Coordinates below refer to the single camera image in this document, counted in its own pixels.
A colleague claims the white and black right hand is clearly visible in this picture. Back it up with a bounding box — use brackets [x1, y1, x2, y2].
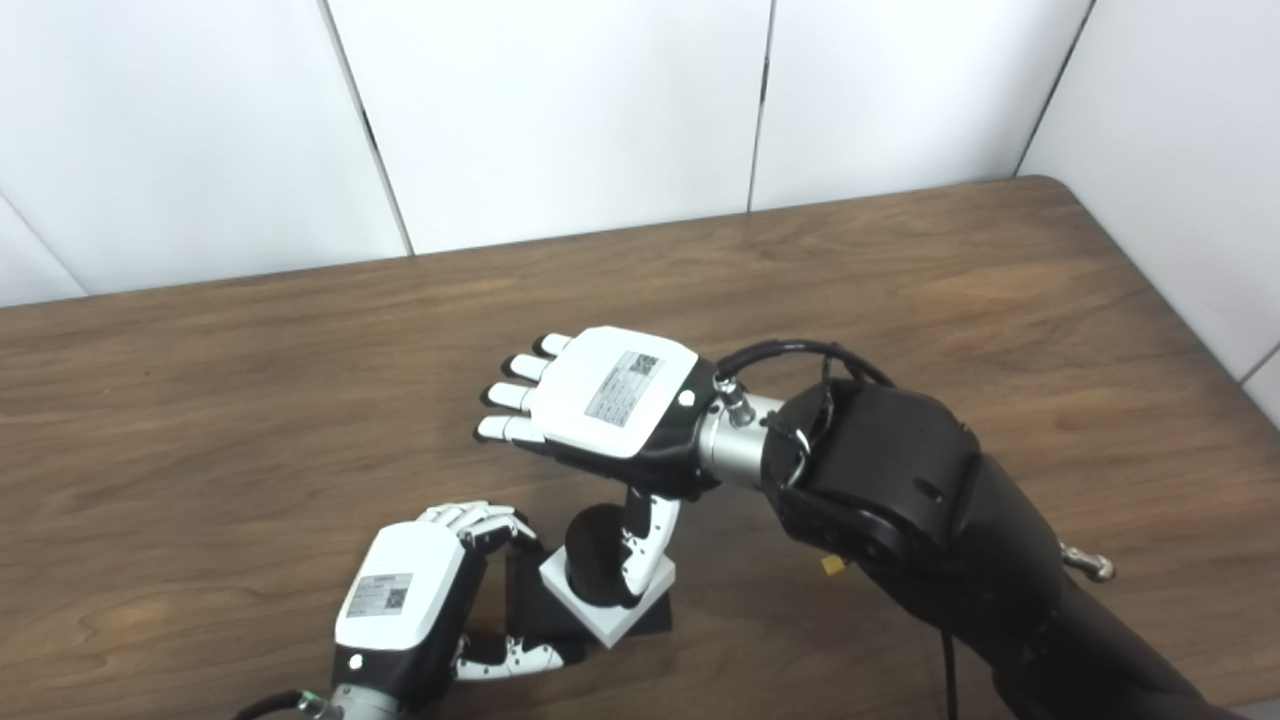
[475, 326, 722, 608]

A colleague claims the white and black left hand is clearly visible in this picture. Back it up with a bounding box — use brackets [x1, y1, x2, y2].
[333, 500, 591, 709]

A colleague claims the black peg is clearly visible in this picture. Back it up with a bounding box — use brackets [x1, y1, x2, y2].
[505, 503, 674, 642]

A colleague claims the white square piece with hole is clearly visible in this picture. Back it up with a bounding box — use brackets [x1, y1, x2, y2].
[539, 547, 677, 649]

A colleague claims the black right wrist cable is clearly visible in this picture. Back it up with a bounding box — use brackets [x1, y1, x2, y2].
[714, 339, 1117, 720]

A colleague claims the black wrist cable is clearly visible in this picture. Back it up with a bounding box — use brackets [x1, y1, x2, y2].
[714, 339, 1117, 720]
[230, 688, 333, 720]

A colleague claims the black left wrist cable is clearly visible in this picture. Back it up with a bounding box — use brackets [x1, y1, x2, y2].
[230, 688, 333, 720]

